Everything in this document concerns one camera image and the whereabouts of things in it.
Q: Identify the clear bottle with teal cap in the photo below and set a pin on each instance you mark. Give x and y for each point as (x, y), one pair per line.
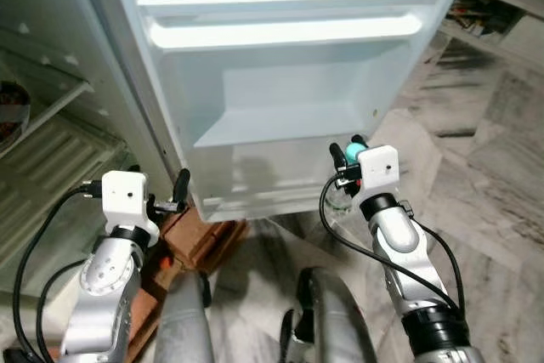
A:
(353, 154)

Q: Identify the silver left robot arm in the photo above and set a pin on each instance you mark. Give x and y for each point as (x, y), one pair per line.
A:
(102, 286)

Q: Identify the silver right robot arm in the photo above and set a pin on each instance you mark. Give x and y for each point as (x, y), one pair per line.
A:
(395, 240)

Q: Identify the white fridge door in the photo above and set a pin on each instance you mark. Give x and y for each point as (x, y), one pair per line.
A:
(289, 91)

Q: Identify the glass fridge shelf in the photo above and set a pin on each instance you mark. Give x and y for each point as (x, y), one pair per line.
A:
(59, 99)

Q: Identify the grey fridge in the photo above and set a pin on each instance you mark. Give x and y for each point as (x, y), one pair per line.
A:
(59, 14)

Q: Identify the orange brick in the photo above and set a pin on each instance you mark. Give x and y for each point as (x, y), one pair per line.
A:
(208, 240)

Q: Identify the ribbed clear crisper drawer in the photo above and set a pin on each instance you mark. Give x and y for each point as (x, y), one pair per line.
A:
(51, 176)

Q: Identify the grey left robot leg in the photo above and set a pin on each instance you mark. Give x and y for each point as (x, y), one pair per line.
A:
(183, 329)

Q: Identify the grey robot leg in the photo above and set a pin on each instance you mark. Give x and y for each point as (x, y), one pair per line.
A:
(336, 320)
(183, 329)

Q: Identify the dark round food bowl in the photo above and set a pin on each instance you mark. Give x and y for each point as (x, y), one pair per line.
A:
(10, 112)

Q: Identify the grey right robot leg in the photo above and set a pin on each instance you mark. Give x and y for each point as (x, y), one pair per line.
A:
(336, 320)

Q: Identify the pile of books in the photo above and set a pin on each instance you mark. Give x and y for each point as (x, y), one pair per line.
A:
(474, 19)

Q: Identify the white low TV cabinet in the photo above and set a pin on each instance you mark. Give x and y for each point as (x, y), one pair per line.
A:
(510, 6)

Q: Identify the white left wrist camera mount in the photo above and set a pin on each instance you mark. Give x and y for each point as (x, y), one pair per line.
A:
(125, 193)

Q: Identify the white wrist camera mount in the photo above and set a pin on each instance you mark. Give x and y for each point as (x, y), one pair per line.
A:
(125, 193)
(380, 167)

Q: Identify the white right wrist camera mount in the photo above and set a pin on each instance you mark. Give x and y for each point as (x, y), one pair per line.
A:
(380, 167)

